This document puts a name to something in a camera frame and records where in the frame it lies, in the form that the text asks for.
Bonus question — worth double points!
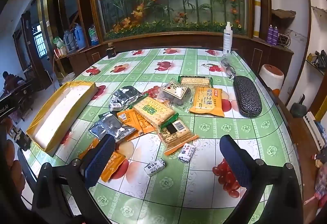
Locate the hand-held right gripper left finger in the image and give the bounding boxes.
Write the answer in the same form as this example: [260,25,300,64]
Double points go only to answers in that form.
[32,134,116,224]

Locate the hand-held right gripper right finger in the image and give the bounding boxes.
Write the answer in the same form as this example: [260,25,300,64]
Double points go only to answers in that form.
[219,134,304,224]

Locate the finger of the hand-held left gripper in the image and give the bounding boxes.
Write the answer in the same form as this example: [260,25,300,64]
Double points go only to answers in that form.
[13,128,32,152]

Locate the plain orange snack packet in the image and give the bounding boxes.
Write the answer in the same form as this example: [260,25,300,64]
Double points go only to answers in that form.
[79,137,126,183]

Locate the silver foil snack packet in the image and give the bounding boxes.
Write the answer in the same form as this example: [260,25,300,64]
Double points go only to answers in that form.
[88,114,138,142]
[110,86,149,112]

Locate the yellow cardboard tray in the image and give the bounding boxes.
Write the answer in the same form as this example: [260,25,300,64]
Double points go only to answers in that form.
[26,81,98,157]

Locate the orange cracker packet printed back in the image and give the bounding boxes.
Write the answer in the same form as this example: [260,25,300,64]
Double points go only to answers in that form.
[116,109,157,142]

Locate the orange-edged cracker packet black strip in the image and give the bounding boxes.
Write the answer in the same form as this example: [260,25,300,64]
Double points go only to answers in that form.
[160,114,200,156]

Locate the yellow-orange biscuit packet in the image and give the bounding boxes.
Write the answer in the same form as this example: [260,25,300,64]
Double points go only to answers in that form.
[189,86,226,117]

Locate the yellow cracker packet green lettering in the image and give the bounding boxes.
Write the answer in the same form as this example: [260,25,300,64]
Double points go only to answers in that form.
[132,96,180,130]

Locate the green-edged cracker packet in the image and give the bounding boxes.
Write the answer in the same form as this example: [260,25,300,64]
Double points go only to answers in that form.
[179,75,213,88]

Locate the clear packet of dark plums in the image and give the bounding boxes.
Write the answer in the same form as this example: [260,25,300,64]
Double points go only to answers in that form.
[157,81,191,107]

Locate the person's left hand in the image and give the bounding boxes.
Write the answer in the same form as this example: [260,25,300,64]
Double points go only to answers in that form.
[0,117,26,194]

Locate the green fruit-print tablecloth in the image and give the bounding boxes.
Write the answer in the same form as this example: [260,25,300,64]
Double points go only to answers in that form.
[22,47,302,224]

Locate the black patterned glasses case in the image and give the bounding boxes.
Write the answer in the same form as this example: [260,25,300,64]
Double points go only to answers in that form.
[233,76,263,118]

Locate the white bucket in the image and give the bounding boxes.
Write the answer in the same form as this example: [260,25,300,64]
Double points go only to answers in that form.
[61,73,76,86]

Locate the dark green kettle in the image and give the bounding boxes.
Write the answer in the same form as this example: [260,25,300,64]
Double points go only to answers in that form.
[290,93,307,117]

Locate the white heater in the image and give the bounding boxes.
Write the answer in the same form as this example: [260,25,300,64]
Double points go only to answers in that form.
[303,111,325,151]

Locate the grey thermos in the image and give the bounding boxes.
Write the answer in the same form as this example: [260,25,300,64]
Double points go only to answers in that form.
[63,31,77,54]

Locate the eyeglasses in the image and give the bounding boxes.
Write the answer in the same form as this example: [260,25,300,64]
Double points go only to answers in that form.
[220,58,240,78]

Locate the blue thermos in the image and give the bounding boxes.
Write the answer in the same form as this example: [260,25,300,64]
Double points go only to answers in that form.
[73,23,86,50]

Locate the small dark jar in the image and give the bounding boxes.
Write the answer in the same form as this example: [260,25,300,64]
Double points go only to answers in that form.
[107,44,117,59]

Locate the white spray bottle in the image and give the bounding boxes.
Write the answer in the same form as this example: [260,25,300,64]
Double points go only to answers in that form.
[223,22,234,55]

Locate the wooden cabinet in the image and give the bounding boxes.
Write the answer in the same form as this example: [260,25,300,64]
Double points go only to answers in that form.
[55,32,295,81]

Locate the black bag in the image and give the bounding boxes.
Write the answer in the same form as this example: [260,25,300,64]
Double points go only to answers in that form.
[314,50,327,71]

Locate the rolled white and yellow poster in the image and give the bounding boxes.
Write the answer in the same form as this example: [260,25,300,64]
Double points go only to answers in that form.
[253,0,262,39]

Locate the wire basket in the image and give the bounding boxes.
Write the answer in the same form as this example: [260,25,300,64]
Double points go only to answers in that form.
[278,30,292,47]

